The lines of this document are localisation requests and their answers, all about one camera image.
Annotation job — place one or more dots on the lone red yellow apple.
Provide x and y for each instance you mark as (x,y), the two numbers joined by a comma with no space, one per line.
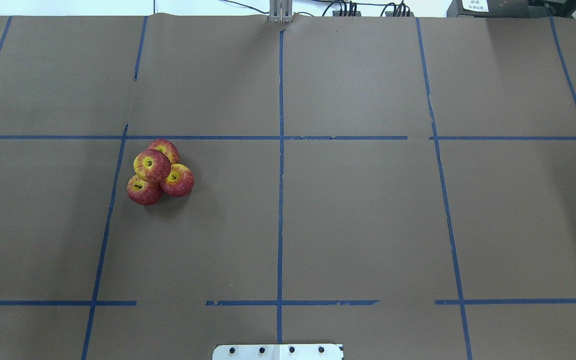
(152,166)

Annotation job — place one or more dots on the red yellow apple front-left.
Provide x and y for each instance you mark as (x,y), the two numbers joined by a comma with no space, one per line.
(142,192)

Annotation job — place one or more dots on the red yellow apple back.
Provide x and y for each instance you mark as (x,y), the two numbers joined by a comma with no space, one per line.
(167,148)

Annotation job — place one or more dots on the red yellow apple front-right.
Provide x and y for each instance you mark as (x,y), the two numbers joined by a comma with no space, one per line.
(179,182)

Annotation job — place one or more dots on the aluminium frame post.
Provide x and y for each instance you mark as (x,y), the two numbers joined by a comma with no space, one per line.
(281,11)

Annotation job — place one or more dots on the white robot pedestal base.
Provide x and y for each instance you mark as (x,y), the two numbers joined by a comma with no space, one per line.
(295,351)

